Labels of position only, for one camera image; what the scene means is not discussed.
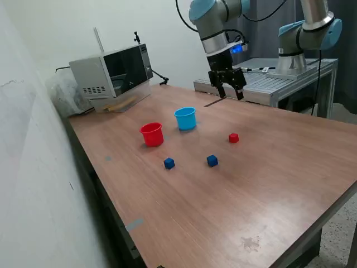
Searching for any thick black power cable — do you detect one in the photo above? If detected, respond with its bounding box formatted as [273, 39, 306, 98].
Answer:
[310, 49, 323, 117]

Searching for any thick black and grey cable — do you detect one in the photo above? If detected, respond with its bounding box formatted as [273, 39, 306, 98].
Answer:
[241, 66, 277, 74]

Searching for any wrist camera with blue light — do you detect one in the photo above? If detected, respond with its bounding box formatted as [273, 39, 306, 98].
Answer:
[228, 40, 249, 55]

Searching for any wooden slat riser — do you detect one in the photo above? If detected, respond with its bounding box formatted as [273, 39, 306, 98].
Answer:
[93, 83, 153, 114]

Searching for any long grey tape piece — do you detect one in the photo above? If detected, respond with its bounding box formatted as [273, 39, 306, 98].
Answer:
[124, 218, 144, 232]

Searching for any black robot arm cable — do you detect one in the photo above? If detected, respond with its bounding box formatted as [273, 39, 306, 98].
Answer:
[175, 0, 288, 42]

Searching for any blue plastic cup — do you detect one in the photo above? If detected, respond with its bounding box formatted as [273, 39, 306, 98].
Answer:
[173, 107, 197, 131]

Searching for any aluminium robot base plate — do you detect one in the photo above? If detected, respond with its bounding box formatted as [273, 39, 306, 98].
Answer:
[266, 65, 317, 80]

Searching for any silver microwave oven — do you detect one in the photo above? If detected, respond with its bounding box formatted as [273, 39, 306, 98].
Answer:
[69, 43, 155, 106]

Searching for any grey metal edge bracket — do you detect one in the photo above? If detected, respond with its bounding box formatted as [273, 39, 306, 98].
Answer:
[119, 224, 140, 260]

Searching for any dark grey curtain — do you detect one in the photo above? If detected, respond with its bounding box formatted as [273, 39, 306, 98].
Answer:
[223, 0, 357, 115]

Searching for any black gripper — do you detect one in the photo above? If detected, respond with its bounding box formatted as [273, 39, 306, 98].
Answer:
[205, 51, 248, 101]

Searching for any dark tape strip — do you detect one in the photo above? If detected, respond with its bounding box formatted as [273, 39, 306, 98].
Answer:
[204, 96, 226, 108]

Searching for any thin white rod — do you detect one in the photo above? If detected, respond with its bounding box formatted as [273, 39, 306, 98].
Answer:
[93, 27, 105, 54]

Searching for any red plastic cup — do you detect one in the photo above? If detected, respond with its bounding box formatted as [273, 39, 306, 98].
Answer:
[139, 122, 165, 148]

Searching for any aluminium extrusion robot stand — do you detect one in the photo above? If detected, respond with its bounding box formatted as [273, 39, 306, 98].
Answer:
[194, 57, 340, 119]

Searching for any clear plastic bag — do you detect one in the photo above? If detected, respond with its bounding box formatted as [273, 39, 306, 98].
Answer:
[46, 68, 94, 118]

